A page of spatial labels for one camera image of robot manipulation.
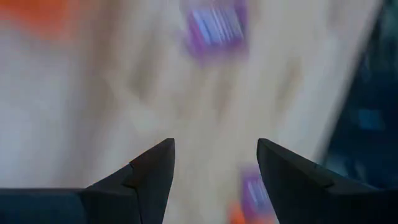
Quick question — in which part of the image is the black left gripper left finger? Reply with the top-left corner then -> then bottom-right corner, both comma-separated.
80,138 -> 176,224

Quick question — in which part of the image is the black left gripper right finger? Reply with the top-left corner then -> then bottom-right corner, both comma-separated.
256,138 -> 384,224

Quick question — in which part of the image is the purple Skittles candy pack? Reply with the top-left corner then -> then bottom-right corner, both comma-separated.
182,0 -> 249,65
239,166 -> 275,224

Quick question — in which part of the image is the orange Reese's candy pack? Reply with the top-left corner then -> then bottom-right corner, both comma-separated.
228,203 -> 249,224

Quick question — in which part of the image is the orange plastic basket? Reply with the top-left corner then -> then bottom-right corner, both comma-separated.
0,0 -> 78,41

